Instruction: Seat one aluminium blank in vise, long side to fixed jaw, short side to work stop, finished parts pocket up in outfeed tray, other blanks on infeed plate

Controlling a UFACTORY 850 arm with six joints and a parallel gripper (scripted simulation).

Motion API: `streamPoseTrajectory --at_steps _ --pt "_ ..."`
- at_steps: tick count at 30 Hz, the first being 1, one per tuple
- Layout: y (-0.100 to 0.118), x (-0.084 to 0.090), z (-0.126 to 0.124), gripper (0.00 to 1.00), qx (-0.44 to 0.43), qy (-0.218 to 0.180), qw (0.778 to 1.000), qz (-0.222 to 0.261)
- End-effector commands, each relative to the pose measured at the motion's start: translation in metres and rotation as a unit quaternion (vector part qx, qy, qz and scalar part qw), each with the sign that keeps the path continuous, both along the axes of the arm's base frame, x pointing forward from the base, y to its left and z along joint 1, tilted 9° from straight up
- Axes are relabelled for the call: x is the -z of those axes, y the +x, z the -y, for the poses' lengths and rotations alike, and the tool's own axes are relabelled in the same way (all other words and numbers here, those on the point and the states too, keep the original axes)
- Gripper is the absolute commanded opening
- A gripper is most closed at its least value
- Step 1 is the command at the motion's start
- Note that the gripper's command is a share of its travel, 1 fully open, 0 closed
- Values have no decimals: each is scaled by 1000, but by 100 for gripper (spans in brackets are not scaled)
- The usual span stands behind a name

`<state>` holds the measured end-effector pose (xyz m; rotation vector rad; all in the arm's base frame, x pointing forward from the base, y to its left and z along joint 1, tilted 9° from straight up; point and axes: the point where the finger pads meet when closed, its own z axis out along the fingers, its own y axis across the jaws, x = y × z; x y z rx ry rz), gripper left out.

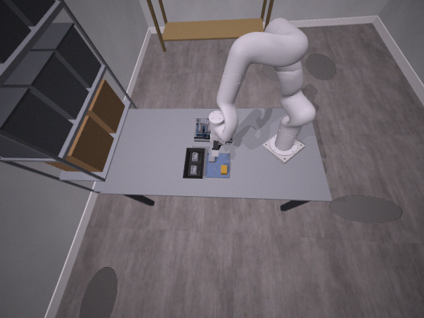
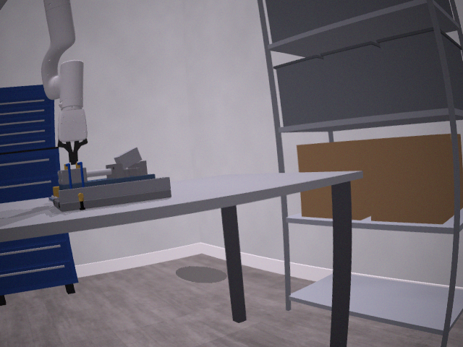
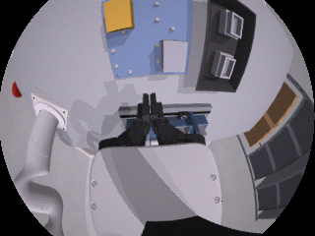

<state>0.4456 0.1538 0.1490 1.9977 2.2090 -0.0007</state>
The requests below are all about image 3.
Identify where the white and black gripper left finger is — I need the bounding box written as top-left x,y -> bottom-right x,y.
98,93 -> 151,150

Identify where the yellow-orange flat block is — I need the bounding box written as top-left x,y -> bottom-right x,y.
103,0 -> 135,32

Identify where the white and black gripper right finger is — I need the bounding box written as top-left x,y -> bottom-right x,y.
150,92 -> 206,146

